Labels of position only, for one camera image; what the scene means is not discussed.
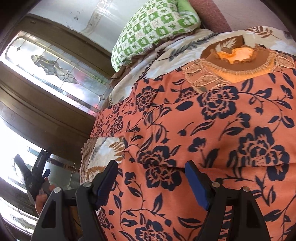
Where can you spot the green checkered pillow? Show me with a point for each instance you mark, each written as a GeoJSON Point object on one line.
{"type": "Point", "coordinates": [153, 22]}

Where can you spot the wooden stained glass door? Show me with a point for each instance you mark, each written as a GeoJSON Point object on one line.
{"type": "Point", "coordinates": [54, 81]}

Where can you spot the orange floral blouse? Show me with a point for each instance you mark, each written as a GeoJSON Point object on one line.
{"type": "Point", "coordinates": [232, 114]}

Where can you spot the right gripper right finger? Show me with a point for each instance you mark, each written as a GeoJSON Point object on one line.
{"type": "Point", "coordinates": [246, 222]}

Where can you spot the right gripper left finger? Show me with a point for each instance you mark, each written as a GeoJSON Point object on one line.
{"type": "Point", "coordinates": [71, 214]}

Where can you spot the leaf pattern blanket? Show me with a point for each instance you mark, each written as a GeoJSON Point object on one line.
{"type": "Point", "coordinates": [189, 47]}

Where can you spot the person left hand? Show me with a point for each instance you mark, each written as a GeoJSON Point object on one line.
{"type": "Point", "coordinates": [42, 198]}

